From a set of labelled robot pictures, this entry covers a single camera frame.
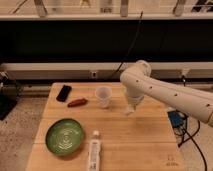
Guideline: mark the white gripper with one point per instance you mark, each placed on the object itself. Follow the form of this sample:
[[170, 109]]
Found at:
[[133, 99]]

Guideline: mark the white sponge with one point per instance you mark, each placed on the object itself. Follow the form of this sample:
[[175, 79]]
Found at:
[[128, 110]]

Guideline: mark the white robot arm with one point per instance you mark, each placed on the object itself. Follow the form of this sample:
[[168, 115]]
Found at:
[[138, 83]]

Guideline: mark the white ceramic cup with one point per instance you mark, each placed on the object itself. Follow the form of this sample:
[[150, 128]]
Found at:
[[103, 95]]

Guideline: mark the blue connector box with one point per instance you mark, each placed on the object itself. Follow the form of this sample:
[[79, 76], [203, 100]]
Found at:
[[175, 119]]

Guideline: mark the brown sausage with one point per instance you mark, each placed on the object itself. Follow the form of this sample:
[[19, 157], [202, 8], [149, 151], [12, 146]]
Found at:
[[77, 102]]

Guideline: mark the black phone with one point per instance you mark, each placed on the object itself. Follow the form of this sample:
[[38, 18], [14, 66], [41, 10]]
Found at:
[[63, 94]]

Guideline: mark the white tube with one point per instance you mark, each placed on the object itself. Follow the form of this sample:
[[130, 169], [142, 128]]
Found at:
[[94, 152]]

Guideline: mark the green plate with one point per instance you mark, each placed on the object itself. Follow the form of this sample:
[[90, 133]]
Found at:
[[64, 137]]

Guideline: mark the black equipment at left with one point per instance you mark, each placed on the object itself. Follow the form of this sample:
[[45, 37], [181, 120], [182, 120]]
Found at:
[[7, 103]]

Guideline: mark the white wall outlet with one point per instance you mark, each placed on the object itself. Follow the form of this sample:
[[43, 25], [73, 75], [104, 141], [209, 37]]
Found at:
[[94, 74]]

